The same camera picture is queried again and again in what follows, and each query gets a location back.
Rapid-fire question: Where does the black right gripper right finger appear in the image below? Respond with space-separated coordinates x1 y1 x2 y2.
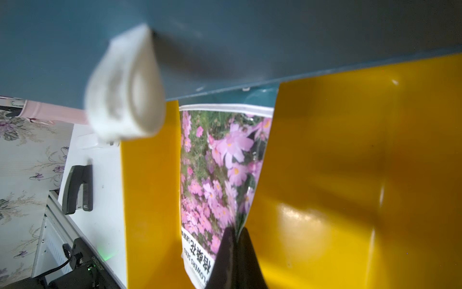
237 228 268 289

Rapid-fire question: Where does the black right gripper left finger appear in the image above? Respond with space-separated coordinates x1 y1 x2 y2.
206 227 237 289

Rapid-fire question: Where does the pink flower seed bag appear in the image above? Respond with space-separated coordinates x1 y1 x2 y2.
179 104 274 289

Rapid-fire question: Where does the yellow drawer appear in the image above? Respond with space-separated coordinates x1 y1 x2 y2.
120 53 462 289

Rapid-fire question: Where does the teal drawer cabinet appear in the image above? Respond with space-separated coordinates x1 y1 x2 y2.
1 1 462 108

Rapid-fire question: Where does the white drawer pull tab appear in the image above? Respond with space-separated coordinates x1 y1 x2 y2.
84 24 166 142

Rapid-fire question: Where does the black stapler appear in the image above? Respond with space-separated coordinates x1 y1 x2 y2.
62 164 93 215

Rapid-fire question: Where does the white marker pen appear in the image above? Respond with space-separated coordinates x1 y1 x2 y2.
19 100 89 125

